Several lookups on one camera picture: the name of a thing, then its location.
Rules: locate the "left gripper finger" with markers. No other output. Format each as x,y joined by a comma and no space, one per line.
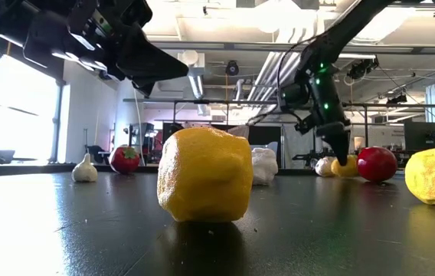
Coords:
144,61

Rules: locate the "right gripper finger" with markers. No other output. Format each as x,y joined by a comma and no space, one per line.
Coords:
341,145

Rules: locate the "red toy strawberry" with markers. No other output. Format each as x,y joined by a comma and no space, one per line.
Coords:
125,159
377,164

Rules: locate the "large white toy garlic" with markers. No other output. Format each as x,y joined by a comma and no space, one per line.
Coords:
265,166

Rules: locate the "small white toy garlic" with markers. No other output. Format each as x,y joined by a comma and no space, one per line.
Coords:
84,172

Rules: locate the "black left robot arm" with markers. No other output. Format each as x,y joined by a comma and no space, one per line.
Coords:
3,27

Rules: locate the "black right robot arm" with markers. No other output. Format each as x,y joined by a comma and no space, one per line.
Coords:
340,30

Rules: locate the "black ceiling fixture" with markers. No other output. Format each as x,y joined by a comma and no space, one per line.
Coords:
361,68

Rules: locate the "silver ceiling ducts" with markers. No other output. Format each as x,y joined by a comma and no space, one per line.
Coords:
275,76

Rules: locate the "black background screen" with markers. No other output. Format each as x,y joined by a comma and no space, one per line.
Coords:
265,134
169,132

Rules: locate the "black background monitor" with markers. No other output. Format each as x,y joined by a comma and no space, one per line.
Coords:
426,136

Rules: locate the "bright window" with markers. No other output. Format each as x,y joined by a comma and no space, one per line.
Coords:
22,115

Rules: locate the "black table mat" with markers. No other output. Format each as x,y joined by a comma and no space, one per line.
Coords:
87,230

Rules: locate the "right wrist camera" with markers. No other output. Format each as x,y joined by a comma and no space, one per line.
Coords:
294,96

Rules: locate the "white round duct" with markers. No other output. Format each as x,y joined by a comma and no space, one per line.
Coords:
196,84

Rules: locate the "black metal frame rail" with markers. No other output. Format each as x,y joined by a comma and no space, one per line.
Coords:
202,101

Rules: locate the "black overhead camera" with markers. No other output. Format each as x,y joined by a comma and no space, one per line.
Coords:
232,68

